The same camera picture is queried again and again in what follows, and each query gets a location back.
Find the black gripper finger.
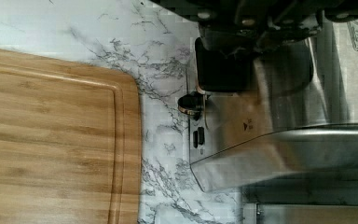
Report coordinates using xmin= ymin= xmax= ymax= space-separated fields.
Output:
xmin=195 ymin=37 xmax=252 ymax=92

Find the stainless steel two-slot toaster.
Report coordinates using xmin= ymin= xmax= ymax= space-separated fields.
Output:
xmin=178 ymin=20 xmax=358 ymax=191

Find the bamboo cutting board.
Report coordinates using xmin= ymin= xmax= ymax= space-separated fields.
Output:
xmin=0 ymin=49 xmax=142 ymax=224

